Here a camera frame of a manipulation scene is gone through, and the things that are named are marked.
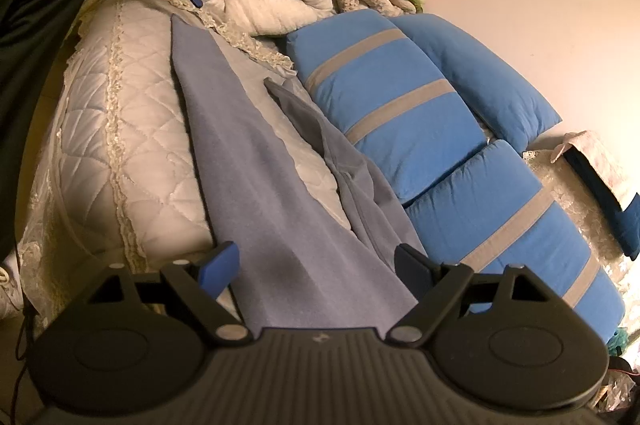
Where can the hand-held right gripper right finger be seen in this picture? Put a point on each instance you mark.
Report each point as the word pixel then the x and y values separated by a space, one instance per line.
pixel 412 267

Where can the grey-blue pants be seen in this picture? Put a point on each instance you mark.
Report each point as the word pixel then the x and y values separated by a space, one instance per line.
pixel 250 180

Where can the lace cover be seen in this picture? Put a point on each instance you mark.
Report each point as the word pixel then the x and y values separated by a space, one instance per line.
pixel 565 190

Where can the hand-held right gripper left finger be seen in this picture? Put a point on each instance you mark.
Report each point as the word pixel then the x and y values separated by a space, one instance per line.
pixel 220 267

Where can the white quilted bedspread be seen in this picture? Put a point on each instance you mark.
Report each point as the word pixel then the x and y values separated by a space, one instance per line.
pixel 135 105

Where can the white shoe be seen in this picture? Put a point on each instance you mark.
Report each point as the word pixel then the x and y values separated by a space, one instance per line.
pixel 9 290

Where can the plain blue pillow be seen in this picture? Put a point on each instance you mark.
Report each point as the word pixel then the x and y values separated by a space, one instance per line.
pixel 480 60

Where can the blue grey-striped cushion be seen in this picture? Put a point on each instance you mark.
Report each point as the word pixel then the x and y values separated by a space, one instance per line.
pixel 515 245
pixel 380 105

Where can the person's black clothing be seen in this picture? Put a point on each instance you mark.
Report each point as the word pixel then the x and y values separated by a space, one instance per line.
pixel 45 5

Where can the dark blue cushion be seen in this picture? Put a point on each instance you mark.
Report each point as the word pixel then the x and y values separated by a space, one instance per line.
pixel 620 215

